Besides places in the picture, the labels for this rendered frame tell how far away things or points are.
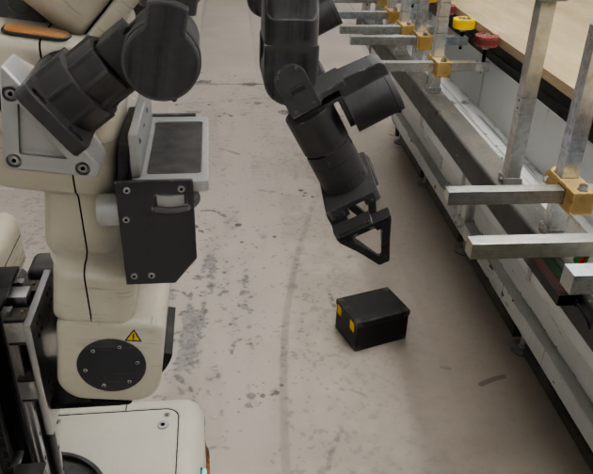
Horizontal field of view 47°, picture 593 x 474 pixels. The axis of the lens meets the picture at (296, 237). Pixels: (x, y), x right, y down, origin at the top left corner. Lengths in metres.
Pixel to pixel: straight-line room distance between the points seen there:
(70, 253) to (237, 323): 1.38
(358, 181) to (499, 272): 1.69
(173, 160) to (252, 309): 1.50
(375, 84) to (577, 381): 1.44
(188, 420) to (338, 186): 0.95
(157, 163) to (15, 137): 0.25
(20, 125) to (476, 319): 1.96
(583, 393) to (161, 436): 1.12
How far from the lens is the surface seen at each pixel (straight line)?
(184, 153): 0.99
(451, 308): 2.51
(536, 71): 1.69
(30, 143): 0.78
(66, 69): 0.74
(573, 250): 1.24
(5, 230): 1.35
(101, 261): 1.02
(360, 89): 0.76
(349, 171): 0.79
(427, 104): 2.36
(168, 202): 0.90
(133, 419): 1.64
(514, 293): 2.35
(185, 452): 1.56
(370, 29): 2.81
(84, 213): 1.00
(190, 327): 2.35
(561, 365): 2.10
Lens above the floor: 1.42
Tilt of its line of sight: 30 degrees down
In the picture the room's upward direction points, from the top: 2 degrees clockwise
